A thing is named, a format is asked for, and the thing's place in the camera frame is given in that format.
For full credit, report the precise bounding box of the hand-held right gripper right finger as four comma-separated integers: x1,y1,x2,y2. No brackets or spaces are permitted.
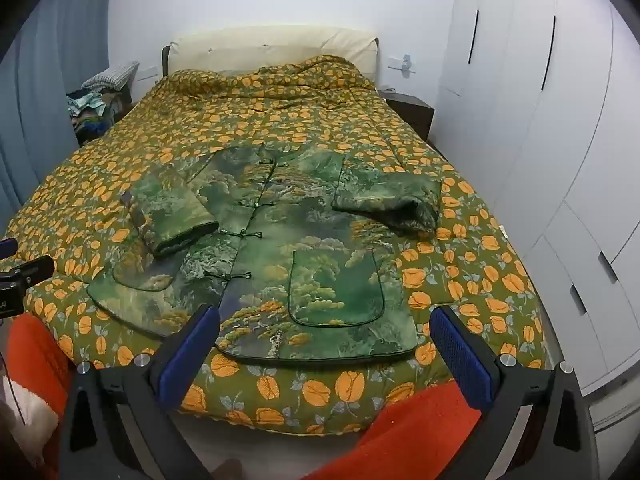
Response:
430,306,601,480

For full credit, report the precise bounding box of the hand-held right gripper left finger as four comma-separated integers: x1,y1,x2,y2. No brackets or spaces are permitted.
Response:
57,304,221,480

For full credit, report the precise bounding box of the green patterned silk cloth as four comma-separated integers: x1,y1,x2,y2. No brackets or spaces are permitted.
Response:
86,142,443,363

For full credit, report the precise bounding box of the pile of mixed clothes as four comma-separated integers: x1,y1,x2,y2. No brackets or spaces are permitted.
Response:
66,87,134,149

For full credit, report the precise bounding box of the person's red fleece clothing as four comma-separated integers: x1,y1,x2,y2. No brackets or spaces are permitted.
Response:
0,310,483,480

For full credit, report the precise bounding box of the blue-grey curtain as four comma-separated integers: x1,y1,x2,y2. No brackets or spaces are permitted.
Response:
0,0,116,211

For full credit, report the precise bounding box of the folded checked grey cloth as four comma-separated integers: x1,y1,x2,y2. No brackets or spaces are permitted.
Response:
80,60,141,92

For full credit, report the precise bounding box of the white wardrobe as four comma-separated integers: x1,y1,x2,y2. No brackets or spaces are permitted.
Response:
432,0,640,397

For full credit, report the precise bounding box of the olive quilt with orange flowers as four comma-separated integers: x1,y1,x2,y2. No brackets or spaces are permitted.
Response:
0,55,546,436

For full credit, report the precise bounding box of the dark wooden nightstand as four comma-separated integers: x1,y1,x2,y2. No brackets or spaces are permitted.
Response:
377,89,435,142

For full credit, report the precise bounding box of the cream padded headboard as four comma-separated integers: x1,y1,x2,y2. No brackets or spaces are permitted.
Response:
170,25,379,93

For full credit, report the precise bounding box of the white wall socket with plug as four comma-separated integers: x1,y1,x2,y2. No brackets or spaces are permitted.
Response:
387,53,417,77

